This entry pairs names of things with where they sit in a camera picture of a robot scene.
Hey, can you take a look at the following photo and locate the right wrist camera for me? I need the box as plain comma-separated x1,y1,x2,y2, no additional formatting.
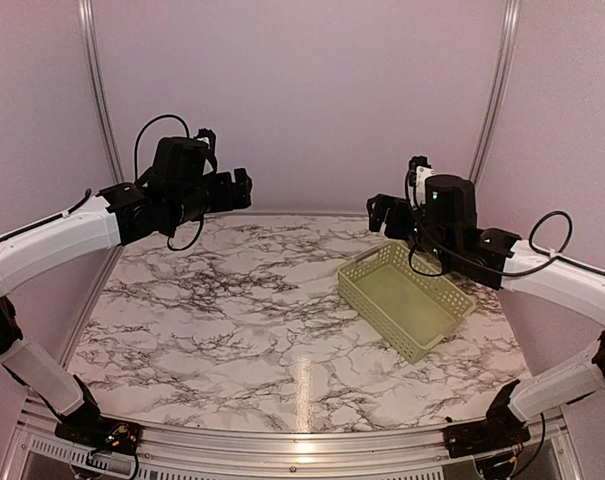
408,156,434,207

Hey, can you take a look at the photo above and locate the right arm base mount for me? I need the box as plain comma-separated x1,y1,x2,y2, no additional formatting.
443,419,531,458

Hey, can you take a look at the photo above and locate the right aluminium frame post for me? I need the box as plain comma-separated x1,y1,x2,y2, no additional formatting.
469,0,522,186

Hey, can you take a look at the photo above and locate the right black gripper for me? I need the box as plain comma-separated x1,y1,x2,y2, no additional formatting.
368,193,454,265

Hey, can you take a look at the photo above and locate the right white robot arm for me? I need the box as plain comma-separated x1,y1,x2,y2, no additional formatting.
366,171,605,448

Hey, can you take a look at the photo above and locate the left aluminium frame post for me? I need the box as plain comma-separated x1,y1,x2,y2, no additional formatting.
77,0,125,183

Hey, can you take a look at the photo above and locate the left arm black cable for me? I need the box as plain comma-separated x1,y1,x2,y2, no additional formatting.
133,114,206,252

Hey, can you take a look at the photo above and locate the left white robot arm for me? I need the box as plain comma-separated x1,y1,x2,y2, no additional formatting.
0,129,252,445

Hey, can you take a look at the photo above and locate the aluminium frame post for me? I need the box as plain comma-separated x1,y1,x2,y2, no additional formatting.
77,0,125,183
469,0,522,186

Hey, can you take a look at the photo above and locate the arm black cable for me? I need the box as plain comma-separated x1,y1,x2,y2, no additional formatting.
406,209,573,281
133,114,206,252

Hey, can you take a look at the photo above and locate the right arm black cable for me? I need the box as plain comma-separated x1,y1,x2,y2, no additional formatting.
406,209,573,281

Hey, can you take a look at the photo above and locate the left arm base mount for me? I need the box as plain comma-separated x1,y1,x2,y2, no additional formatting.
55,416,142,455

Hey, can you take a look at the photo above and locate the green perforated plastic basket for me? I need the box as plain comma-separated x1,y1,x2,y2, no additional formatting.
337,241,476,364

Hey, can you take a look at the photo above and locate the front aluminium frame rail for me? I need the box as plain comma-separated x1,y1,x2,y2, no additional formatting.
0,398,584,479

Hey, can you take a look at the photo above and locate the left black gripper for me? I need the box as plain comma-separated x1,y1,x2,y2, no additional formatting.
169,166,253,227

